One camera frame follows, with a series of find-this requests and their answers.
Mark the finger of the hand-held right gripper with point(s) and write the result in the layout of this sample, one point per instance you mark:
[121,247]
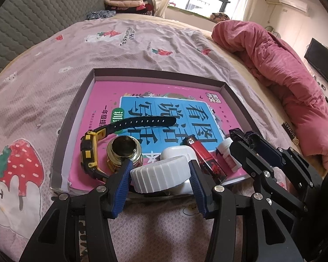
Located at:
[248,155]
[267,152]

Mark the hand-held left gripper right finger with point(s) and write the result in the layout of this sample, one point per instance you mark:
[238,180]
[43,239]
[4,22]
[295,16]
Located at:
[198,191]

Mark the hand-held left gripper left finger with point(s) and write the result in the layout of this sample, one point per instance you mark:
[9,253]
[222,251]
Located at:
[123,188]

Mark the white pill bottle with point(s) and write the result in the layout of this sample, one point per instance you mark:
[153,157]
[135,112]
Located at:
[229,157]

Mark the black hair clip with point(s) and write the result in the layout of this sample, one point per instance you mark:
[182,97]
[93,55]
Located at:
[235,133]

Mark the red lighter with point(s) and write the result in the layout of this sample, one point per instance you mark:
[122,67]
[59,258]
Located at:
[207,159]

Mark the white round jar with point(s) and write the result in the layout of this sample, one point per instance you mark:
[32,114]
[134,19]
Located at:
[158,174]

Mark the gold metal jar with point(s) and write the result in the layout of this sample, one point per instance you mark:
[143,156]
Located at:
[124,150]

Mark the white earbuds case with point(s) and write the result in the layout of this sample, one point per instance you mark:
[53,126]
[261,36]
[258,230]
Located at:
[175,152]

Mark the black yellow wristwatch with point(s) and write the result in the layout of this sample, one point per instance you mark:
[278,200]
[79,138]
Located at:
[90,152]

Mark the grey cardboard box tray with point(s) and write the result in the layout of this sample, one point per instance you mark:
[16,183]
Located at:
[153,73]

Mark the pink quilt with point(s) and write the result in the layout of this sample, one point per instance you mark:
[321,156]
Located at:
[276,68]

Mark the pink book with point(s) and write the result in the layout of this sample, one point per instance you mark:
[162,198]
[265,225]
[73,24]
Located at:
[180,92]

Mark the black television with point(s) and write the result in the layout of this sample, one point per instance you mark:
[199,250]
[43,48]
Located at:
[322,62]

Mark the brown patterned bag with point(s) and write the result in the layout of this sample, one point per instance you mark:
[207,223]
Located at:
[220,17]

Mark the strawberry printed blanket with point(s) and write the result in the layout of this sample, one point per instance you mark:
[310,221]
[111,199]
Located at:
[57,60]

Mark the white air conditioner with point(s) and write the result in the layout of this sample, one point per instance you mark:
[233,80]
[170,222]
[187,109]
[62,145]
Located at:
[293,2]

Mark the dark floral cloth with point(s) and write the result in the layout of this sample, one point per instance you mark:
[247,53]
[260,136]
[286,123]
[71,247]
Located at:
[101,14]

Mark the grey quilted headboard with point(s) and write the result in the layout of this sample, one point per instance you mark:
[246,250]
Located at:
[30,19]

